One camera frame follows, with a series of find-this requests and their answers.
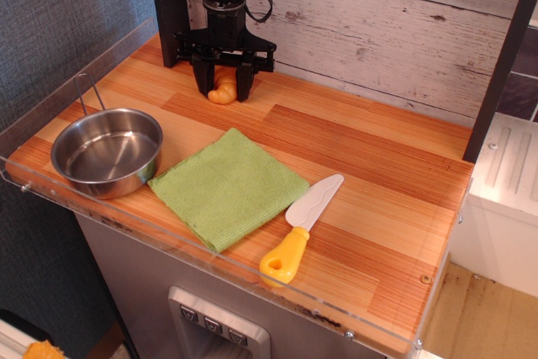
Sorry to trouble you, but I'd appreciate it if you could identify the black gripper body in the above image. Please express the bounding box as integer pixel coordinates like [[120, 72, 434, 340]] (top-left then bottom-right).
[[175, 0, 277, 73]]

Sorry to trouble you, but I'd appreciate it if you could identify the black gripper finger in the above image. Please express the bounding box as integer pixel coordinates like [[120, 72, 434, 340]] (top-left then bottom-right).
[[191, 55, 216, 94], [235, 64, 255, 103]]

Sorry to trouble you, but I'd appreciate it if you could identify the orange toy croissant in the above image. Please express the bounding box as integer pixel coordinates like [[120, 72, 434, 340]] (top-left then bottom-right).
[[208, 66, 237, 104]]

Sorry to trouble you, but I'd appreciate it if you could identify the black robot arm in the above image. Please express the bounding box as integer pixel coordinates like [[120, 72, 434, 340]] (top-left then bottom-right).
[[175, 0, 277, 104]]

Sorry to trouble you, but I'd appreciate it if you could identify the green cloth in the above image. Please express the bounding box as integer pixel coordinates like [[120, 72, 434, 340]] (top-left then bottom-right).
[[148, 129, 309, 253]]

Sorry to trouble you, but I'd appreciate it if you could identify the stainless steel pot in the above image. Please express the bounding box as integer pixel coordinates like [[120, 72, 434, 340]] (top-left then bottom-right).
[[50, 73, 164, 200]]

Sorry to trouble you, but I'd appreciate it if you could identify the silver toy fridge cabinet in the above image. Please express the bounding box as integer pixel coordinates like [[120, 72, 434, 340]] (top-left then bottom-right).
[[76, 214, 381, 358]]

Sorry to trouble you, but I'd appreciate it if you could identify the white plastic appliance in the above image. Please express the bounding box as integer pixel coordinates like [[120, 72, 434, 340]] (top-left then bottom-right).
[[449, 114, 537, 296]]

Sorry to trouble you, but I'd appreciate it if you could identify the orange object bottom left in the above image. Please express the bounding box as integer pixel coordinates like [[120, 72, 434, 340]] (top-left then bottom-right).
[[22, 341, 66, 359]]

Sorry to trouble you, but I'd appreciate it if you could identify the clear acrylic guard rail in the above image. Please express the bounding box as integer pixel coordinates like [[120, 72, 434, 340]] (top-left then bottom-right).
[[2, 19, 472, 358]]

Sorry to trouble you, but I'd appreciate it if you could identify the yellow handled toy knife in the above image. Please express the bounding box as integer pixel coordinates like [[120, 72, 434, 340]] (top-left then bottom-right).
[[259, 174, 345, 288]]

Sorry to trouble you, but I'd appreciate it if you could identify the right dark frame post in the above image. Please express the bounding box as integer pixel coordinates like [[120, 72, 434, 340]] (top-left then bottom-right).
[[462, 0, 537, 163]]

